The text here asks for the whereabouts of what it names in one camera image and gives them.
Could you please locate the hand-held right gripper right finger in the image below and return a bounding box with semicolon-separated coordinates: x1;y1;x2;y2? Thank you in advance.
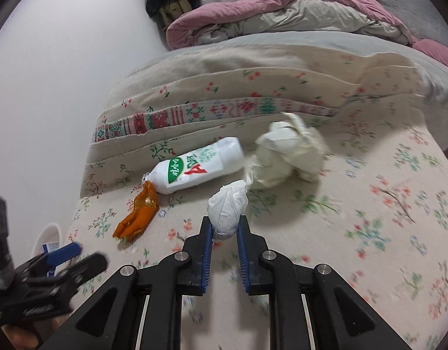
236;215;425;350

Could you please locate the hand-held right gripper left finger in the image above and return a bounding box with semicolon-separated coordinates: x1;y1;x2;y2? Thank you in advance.
38;216;214;350

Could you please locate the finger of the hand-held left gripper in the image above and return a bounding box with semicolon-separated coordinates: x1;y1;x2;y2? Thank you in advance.
13;241;82;281
60;252;108;292

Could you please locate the blue and white carton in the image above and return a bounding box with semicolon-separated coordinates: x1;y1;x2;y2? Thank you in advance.
42;242;60;276

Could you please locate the white printed plastic bin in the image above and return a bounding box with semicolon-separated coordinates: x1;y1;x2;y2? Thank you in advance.
34;224;69;263

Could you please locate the small white knotted bag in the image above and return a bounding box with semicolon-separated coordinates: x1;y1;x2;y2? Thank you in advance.
208;175;254;242

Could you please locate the person's left hand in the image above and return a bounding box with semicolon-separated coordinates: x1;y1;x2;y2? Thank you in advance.
1;315;64;350

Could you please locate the orange yellow snack wrapper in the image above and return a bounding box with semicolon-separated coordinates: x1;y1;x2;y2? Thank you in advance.
112;182;160;242

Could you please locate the white bottle with green label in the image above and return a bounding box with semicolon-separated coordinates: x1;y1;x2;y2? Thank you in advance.
142;136;245;195

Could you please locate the large crumpled white paper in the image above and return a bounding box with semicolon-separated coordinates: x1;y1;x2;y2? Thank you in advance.
251;112;330;190

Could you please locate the floral bed sheet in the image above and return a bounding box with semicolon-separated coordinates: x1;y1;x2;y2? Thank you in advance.
65;109;448;350

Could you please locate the beige blanket with patterned border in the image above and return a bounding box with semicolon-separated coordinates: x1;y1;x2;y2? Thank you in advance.
85;44;428;165

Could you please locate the pink quilt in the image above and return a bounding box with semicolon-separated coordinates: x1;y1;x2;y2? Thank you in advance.
166;0;448;71

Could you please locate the grey pillow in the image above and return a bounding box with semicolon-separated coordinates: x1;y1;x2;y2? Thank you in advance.
366;0;448;41

